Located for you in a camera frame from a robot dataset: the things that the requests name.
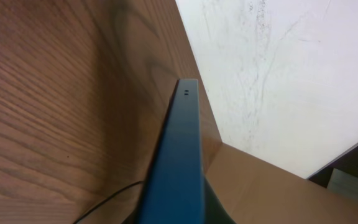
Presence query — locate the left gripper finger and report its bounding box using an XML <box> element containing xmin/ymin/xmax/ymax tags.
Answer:
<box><xmin>204</xmin><ymin>178</ymin><xmax>236</xmax><ymax>224</ymax></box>

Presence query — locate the blue Galaxy smartphone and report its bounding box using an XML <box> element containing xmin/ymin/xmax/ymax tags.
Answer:
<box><xmin>134</xmin><ymin>79</ymin><xmax>204</xmax><ymax>224</ymax></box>

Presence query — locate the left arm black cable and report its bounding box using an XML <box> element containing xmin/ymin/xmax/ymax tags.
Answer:
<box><xmin>71</xmin><ymin>180</ymin><xmax>145</xmax><ymax>224</ymax></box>

